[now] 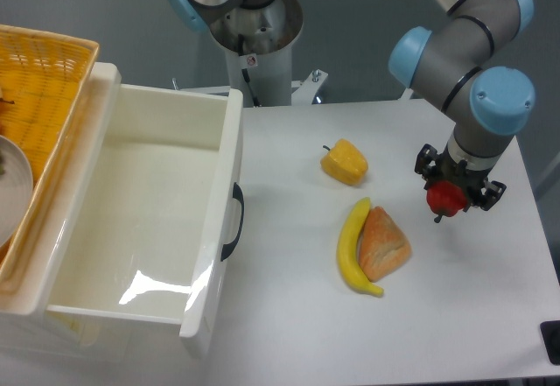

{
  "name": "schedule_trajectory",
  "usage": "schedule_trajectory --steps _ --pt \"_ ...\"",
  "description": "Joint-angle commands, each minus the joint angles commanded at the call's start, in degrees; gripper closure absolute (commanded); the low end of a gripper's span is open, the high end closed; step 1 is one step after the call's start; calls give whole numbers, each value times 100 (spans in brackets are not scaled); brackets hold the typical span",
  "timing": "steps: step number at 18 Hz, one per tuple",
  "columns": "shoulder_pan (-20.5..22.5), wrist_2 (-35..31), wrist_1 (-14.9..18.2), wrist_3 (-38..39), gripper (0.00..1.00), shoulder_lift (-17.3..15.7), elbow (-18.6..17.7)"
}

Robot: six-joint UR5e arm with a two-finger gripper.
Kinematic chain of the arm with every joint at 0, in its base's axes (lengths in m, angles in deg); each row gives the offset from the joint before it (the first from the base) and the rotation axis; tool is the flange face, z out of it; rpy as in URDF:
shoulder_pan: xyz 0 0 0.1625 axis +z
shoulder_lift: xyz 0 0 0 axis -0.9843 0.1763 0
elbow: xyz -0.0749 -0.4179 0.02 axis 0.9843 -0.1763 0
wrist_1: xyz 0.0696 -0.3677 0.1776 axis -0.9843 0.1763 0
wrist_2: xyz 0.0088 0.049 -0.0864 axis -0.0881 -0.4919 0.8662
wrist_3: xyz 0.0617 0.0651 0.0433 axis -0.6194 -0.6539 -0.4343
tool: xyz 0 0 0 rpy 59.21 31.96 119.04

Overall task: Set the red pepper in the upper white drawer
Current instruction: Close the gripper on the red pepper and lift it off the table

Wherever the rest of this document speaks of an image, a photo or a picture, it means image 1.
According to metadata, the yellow banana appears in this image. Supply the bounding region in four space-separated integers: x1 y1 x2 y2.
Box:
336 197 384 298

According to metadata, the white drawer cabinet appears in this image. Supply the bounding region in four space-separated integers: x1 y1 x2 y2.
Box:
1 63 212 358

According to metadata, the black object at table edge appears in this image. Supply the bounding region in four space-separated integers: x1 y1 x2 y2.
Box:
540 320 560 366

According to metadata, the yellow bell pepper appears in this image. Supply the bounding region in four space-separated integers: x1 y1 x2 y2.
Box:
320 138 368 186

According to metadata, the red bell pepper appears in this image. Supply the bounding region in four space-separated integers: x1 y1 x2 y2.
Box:
426 180 468 223

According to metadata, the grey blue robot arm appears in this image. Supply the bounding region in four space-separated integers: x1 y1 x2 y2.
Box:
168 0 536 218

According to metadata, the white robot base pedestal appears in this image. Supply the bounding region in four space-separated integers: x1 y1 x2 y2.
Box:
210 0 304 107

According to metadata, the black cable on pedestal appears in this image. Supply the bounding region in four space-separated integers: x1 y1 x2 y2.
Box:
238 34 263 108

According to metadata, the yellow woven basket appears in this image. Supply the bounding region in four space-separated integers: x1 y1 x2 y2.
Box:
1 25 100 281

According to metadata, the white plate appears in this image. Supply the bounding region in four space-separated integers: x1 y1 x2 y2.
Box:
0 136 33 246

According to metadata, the black drawer handle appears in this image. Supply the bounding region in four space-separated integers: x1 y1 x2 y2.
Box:
220 182 246 262

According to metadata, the white open upper drawer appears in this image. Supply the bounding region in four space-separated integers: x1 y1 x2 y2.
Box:
48 85 243 343

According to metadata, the brown bread piece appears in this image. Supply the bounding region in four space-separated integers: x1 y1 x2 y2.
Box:
358 207 412 282

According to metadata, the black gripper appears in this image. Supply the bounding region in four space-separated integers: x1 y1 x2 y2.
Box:
414 144 507 211

